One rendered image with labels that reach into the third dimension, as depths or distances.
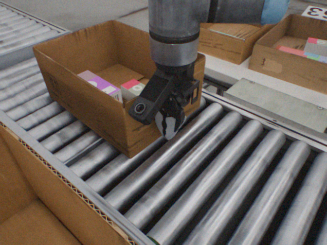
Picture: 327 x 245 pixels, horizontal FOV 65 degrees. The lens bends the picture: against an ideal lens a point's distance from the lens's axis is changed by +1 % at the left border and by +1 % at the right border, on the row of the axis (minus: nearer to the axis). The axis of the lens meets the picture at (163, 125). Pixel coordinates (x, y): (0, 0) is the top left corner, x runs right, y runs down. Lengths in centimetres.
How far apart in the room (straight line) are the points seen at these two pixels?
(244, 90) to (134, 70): 39
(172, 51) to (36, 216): 33
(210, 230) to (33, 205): 32
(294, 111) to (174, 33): 52
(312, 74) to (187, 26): 60
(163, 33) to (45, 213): 33
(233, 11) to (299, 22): 91
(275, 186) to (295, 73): 46
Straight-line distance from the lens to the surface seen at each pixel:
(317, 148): 78
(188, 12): 43
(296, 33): 134
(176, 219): 55
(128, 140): 59
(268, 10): 44
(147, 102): 48
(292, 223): 60
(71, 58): 89
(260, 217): 58
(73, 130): 75
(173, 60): 46
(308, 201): 64
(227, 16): 44
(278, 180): 65
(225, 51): 104
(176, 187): 60
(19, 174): 40
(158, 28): 44
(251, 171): 64
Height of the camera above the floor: 123
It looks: 42 degrees down
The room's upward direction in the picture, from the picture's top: straight up
